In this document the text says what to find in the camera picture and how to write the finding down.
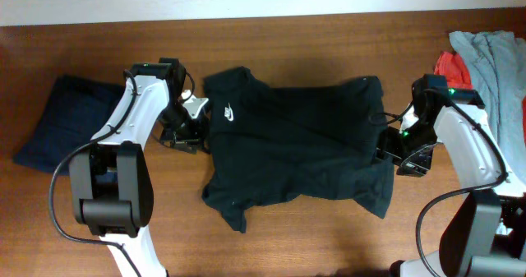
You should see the grey t-shirt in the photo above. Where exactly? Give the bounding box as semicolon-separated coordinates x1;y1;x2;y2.
449;31;525;181

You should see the red t-shirt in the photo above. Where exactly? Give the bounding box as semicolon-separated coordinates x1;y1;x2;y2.
434;52;473;90

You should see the folded navy blue garment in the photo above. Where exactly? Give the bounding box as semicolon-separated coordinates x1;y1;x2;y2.
13;75;124;173

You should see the black Nike t-shirt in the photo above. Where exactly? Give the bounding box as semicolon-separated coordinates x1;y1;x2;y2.
201;67;394;233

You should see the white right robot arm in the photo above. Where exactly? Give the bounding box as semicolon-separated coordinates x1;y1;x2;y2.
376;74;525;276

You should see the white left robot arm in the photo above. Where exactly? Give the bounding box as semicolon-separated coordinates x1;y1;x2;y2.
68;58;208;276

